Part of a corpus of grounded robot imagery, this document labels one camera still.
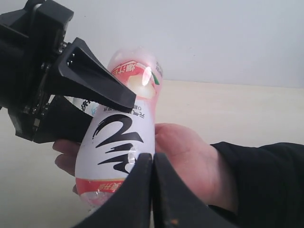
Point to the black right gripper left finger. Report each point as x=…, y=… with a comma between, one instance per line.
x=130, y=205

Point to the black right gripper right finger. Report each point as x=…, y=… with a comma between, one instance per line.
x=175, y=205

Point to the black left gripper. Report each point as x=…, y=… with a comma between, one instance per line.
x=35, y=62

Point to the lime label drink bottle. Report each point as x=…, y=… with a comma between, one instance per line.
x=86, y=106

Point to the dark sleeve forearm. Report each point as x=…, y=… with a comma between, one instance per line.
x=270, y=184

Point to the pink peach drink bottle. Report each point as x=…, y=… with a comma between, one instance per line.
x=114, y=139

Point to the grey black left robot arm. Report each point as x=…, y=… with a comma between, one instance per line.
x=39, y=71

